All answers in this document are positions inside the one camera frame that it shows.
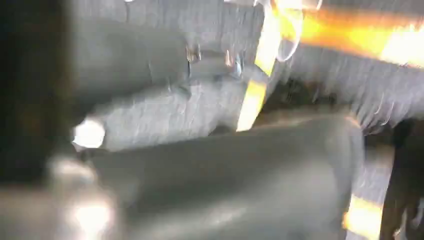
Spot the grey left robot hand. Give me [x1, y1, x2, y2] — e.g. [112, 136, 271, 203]
[66, 0, 367, 240]

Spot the yellow floor mat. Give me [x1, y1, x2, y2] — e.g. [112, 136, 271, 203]
[273, 4, 424, 69]

